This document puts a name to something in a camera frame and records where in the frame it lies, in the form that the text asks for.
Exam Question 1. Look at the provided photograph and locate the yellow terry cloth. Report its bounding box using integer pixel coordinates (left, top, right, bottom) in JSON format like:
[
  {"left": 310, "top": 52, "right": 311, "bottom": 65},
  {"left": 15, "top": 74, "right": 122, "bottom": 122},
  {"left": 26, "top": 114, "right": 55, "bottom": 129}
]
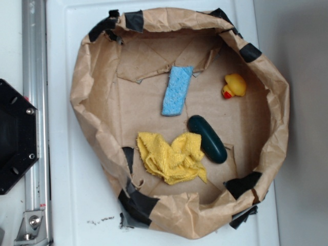
[{"left": 136, "top": 132, "right": 207, "bottom": 186}]

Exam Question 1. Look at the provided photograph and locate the dark green plastic pickle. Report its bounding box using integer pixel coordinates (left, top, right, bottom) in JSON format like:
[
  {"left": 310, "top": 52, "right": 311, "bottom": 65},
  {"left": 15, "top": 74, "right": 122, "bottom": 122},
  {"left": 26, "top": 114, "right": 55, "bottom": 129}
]
[{"left": 187, "top": 115, "right": 228, "bottom": 164}]

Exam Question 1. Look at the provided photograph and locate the aluminium extrusion rail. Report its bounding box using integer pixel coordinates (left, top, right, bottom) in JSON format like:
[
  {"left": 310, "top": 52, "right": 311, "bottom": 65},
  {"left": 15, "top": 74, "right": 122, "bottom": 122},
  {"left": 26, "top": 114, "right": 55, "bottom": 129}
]
[{"left": 22, "top": 1, "right": 53, "bottom": 245}]

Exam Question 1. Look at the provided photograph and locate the white tray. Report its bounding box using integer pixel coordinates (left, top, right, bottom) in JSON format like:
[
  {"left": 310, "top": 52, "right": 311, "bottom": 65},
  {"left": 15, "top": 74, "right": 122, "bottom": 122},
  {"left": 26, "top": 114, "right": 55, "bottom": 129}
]
[{"left": 46, "top": 1, "right": 279, "bottom": 245}]

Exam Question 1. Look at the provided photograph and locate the yellow rubber duck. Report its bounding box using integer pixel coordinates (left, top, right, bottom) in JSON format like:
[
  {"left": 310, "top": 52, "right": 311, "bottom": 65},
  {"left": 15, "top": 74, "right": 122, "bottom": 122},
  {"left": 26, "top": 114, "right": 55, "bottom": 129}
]
[{"left": 222, "top": 73, "right": 247, "bottom": 99}]

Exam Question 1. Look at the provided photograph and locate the metal corner bracket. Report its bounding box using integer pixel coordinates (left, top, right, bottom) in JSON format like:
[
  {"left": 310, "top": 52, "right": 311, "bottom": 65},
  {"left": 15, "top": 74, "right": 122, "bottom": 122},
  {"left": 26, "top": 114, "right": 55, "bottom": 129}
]
[{"left": 14, "top": 210, "right": 47, "bottom": 245}]

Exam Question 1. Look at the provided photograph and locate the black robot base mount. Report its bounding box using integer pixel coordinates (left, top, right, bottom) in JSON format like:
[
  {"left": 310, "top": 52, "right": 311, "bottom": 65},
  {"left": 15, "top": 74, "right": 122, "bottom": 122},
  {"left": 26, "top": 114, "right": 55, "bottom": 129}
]
[{"left": 1, "top": 79, "right": 38, "bottom": 195}]

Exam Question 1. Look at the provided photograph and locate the blue sponge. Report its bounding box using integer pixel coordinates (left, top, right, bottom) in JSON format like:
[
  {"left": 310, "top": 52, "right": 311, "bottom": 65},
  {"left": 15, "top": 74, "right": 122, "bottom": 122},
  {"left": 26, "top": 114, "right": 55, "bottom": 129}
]
[{"left": 161, "top": 66, "right": 194, "bottom": 116}]

